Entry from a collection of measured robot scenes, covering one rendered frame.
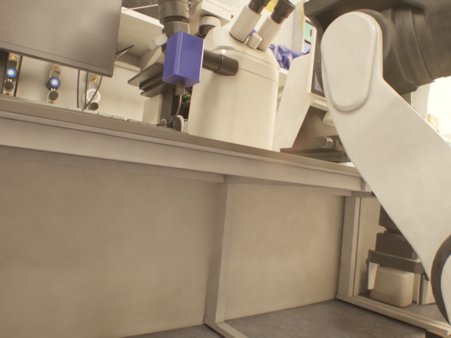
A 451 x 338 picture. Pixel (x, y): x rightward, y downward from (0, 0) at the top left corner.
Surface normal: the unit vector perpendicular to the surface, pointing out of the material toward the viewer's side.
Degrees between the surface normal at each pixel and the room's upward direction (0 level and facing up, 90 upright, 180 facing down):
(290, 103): 90
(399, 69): 139
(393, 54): 119
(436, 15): 113
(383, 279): 92
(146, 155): 90
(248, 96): 91
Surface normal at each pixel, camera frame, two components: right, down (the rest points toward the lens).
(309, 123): 0.49, 0.43
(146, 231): 0.59, 0.00
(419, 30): -0.67, 0.01
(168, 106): -0.80, -0.12
